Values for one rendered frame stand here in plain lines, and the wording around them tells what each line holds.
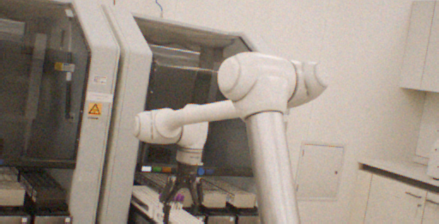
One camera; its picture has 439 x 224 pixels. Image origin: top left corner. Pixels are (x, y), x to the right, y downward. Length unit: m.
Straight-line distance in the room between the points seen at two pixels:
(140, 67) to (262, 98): 0.88
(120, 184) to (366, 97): 2.67
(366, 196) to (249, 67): 3.19
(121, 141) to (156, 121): 0.38
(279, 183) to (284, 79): 0.28
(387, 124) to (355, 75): 0.55
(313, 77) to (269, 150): 0.26
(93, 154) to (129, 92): 0.28
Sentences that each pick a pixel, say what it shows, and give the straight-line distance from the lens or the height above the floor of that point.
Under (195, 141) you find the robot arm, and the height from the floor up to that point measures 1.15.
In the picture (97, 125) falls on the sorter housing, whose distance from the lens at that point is 2.20.
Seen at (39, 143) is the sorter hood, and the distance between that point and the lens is 2.14.
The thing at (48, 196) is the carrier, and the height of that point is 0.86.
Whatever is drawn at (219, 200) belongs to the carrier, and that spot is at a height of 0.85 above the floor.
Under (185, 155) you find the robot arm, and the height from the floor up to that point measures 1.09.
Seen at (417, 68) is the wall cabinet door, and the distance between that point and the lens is 4.67.
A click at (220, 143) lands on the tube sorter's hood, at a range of 2.43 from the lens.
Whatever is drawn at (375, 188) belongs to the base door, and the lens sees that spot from 4.48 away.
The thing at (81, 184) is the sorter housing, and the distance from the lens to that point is 2.23.
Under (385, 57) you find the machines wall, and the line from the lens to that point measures 4.63.
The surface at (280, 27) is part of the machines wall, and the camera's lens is 3.94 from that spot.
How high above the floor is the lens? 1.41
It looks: 3 degrees down
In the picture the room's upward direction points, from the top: 9 degrees clockwise
